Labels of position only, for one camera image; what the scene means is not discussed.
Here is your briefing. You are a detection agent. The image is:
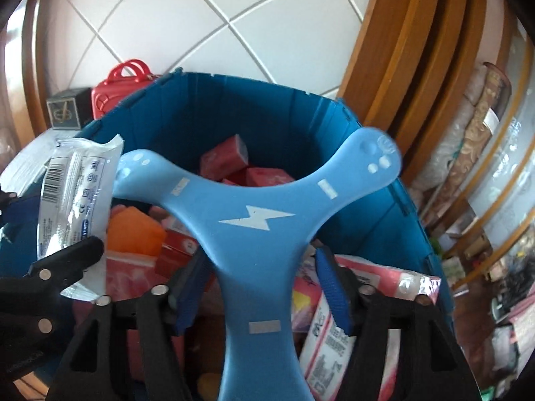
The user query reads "light blue boomerang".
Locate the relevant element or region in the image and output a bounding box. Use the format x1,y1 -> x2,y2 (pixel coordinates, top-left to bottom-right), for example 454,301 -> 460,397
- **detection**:
113,126 -> 404,401

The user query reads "blue plastic crate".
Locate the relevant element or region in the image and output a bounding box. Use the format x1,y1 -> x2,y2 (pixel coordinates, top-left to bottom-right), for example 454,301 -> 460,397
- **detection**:
0,71 -> 456,401

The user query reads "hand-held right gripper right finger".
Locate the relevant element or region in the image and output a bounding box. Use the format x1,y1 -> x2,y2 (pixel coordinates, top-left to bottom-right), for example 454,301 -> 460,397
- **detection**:
315,246 -> 481,401

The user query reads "pink foil packet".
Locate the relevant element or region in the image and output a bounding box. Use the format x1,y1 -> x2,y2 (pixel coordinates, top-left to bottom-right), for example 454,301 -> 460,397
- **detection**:
309,255 -> 441,314

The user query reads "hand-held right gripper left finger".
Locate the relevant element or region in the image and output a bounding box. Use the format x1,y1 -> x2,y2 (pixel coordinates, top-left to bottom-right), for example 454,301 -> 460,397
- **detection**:
46,251 -> 214,401

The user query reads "wooden bed frame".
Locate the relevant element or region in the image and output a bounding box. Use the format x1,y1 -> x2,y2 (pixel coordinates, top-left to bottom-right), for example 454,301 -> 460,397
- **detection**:
0,0 -> 490,176

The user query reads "clear plastic medical packet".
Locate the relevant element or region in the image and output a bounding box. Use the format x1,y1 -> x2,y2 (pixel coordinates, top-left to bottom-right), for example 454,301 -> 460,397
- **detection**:
35,134 -> 125,301

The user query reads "orange plush toy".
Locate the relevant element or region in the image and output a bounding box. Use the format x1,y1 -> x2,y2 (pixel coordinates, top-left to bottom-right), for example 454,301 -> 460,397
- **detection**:
106,207 -> 166,255

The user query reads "black gift box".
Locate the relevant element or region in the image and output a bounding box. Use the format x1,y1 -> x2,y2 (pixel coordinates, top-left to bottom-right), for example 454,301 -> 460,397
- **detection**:
46,87 -> 93,130

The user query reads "rolled patterned fabric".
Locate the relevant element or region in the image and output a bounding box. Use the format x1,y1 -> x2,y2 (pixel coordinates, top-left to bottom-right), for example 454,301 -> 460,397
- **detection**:
412,62 -> 513,218

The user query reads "frosted glass door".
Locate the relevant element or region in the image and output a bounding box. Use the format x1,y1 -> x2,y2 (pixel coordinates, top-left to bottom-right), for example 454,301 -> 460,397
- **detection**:
418,21 -> 535,301

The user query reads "pink tissue pack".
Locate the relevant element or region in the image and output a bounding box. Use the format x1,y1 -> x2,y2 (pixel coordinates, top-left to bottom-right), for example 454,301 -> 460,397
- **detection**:
200,134 -> 249,180

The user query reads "red bear suitcase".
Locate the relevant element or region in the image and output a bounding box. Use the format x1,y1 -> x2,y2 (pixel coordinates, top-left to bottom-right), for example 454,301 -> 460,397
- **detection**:
91,59 -> 162,122

